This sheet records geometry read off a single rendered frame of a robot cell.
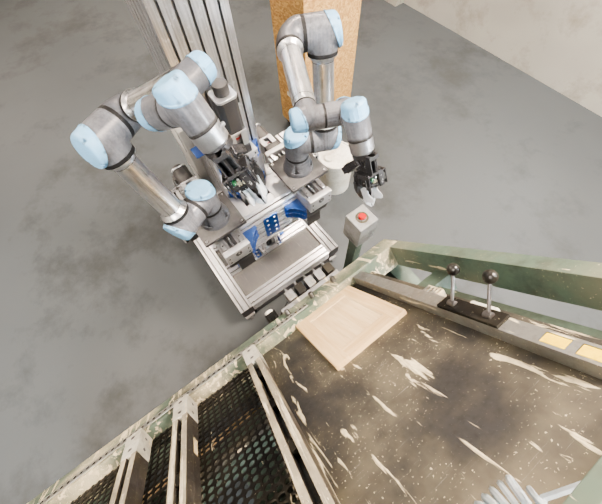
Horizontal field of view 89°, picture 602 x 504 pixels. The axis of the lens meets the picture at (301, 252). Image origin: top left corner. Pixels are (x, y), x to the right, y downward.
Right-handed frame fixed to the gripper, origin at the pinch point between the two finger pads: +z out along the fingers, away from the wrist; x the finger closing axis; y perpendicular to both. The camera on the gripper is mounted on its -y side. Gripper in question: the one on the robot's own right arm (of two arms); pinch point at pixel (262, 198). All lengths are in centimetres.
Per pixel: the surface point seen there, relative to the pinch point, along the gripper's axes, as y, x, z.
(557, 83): -207, 267, 198
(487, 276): 32, 42, 33
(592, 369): 58, 46, 33
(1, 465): -11, -247, 82
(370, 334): 24, 6, 53
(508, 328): 43, 40, 39
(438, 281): 8, 37, 68
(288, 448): 52, -20, 30
